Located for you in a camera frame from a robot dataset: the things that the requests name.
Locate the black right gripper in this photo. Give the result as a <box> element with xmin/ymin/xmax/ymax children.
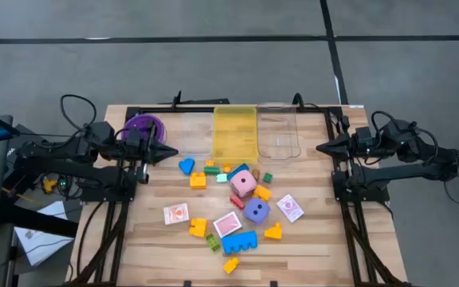
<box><xmin>316</xmin><ymin>115</ymin><xmax>359</xmax><ymax>177</ymax></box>

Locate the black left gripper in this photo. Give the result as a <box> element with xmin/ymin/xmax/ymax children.
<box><xmin>122</xmin><ymin>118</ymin><xmax>179</xmax><ymax>185</ymax></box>

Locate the orange print card pack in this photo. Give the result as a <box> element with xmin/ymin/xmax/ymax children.
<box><xmin>163</xmin><ymin>202</ymin><xmax>190</xmax><ymax>226</ymax></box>

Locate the purple print card pack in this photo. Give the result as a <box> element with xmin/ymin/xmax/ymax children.
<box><xmin>276</xmin><ymin>193</ymin><xmax>305</xmax><ymax>224</ymax></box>

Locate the pink foam die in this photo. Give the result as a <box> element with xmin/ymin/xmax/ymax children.
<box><xmin>229</xmin><ymin>169</ymin><xmax>258</xmax><ymax>199</ymax></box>

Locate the pink backed card pack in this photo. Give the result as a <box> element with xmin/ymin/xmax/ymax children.
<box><xmin>212</xmin><ymin>210</ymin><xmax>243</xmax><ymax>239</ymax></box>

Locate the purple foam die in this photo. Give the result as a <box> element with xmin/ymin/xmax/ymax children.
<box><xmin>242</xmin><ymin>197</ymin><xmax>272</xmax><ymax>226</ymax></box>

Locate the yellow wedge toy block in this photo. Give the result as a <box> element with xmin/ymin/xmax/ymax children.
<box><xmin>263</xmin><ymin>222</ymin><xmax>284</xmax><ymax>241</ymax></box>

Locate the large blue studded block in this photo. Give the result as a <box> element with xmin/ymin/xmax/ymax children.
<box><xmin>221</xmin><ymin>230</ymin><xmax>259</xmax><ymax>255</ymax></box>

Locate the blue heart toy block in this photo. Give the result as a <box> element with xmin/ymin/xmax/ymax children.
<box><xmin>178</xmin><ymin>157</ymin><xmax>196</xmax><ymax>176</ymax></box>

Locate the small clear plastic bin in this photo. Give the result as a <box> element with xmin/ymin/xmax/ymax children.
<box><xmin>179</xmin><ymin>112</ymin><xmax>214</xmax><ymax>159</ymax></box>

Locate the purple plastic bucket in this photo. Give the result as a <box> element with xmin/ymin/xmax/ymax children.
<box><xmin>120</xmin><ymin>113</ymin><xmax>167</xmax><ymax>157</ymax></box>

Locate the yellow translucent plastic bin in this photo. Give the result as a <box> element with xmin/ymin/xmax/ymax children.
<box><xmin>212</xmin><ymin>106</ymin><xmax>259</xmax><ymax>165</ymax></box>

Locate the blue flat long brick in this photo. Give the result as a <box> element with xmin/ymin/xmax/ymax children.
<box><xmin>227</xmin><ymin>163</ymin><xmax>250</xmax><ymax>181</ymax></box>

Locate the black power strip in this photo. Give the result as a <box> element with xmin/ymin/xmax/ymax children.
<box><xmin>57</xmin><ymin>175</ymin><xmax>69</xmax><ymax>199</ymax></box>

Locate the lime green toy brick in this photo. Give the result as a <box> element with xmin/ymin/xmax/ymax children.
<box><xmin>205</xmin><ymin>232</ymin><xmax>222</xmax><ymax>253</ymax></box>

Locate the white paper sheet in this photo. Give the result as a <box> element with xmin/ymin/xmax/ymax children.
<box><xmin>13</xmin><ymin>226</ymin><xmax>75</xmax><ymax>267</ymax></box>
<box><xmin>37</xmin><ymin>200</ymin><xmax>69</xmax><ymax>221</ymax></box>

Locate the black computer case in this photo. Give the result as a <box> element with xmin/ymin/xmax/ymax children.
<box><xmin>4</xmin><ymin>123</ymin><xmax>55</xmax><ymax>188</ymax></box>

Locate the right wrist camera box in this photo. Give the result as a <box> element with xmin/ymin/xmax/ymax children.
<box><xmin>355</xmin><ymin>126</ymin><xmax>374</xmax><ymax>149</ymax></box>

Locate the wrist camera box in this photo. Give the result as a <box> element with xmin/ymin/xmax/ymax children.
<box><xmin>127</xmin><ymin>127</ymin><xmax>143</xmax><ymax>149</ymax></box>
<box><xmin>355</xmin><ymin>126</ymin><xmax>374</xmax><ymax>149</ymax></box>

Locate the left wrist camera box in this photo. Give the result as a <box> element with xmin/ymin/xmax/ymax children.
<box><xmin>127</xmin><ymin>127</ymin><xmax>143</xmax><ymax>149</ymax></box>

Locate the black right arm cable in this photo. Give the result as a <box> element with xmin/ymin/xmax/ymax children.
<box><xmin>371</xmin><ymin>110</ymin><xmax>440</xmax><ymax>167</ymax></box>

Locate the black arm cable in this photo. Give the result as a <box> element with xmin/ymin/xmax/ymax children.
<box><xmin>371</xmin><ymin>110</ymin><xmax>440</xmax><ymax>167</ymax></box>
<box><xmin>60</xmin><ymin>94</ymin><xmax>98</xmax><ymax>135</ymax></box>

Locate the large clear handled bin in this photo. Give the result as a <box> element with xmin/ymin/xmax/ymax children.
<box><xmin>256</xmin><ymin>102</ymin><xmax>303</xmax><ymax>161</ymax></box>

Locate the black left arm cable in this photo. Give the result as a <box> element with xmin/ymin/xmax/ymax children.
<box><xmin>60</xmin><ymin>94</ymin><xmax>98</xmax><ymax>135</ymax></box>

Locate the thick black cable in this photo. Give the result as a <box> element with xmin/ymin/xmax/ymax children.
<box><xmin>76</xmin><ymin>201</ymin><xmax>107</xmax><ymax>280</ymax></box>

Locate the yellow cable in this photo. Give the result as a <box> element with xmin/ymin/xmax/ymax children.
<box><xmin>1</xmin><ymin>186</ymin><xmax>46</xmax><ymax>207</ymax></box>

